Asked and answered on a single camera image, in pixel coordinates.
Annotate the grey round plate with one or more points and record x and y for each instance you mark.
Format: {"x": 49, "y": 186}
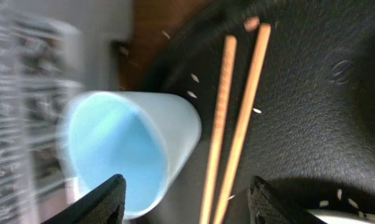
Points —
{"x": 334, "y": 217}

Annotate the blue plastic cup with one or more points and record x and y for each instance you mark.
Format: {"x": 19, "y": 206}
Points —
{"x": 145, "y": 137}

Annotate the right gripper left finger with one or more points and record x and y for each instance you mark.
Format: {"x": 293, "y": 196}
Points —
{"x": 104, "y": 204}

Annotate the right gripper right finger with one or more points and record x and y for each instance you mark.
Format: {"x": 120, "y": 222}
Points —
{"x": 268, "y": 205}

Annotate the right wooden chopstick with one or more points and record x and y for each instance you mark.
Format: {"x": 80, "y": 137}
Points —
{"x": 243, "y": 121}

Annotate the round black tray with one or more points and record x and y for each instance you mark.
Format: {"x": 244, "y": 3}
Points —
{"x": 312, "y": 132}

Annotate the grey dishwasher rack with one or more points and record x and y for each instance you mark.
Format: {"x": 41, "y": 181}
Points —
{"x": 50, "y": 52}

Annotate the wooden chopstick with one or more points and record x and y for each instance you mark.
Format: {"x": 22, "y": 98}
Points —
{"x": 243, "y": 121}
{"x": 223, "y": 92}

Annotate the left wooden chopstick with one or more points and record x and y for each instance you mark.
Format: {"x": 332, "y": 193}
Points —
{"x": 223, "y": 92}

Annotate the pink plastic cup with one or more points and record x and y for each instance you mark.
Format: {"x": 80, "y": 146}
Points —
{"x": 56, "y": 197}

